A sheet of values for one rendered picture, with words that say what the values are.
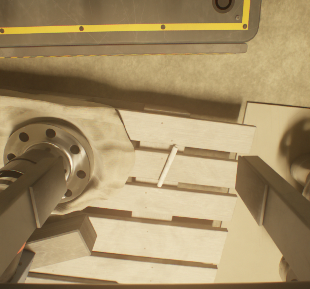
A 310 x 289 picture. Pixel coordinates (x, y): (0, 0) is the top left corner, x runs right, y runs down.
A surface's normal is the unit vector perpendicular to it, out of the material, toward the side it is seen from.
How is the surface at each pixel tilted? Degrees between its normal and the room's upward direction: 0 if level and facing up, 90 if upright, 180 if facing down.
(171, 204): 0
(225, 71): 0
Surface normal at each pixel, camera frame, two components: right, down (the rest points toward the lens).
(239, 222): 0.00, 0.29
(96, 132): 0.51, -0.18
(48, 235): -0.30, -0.91
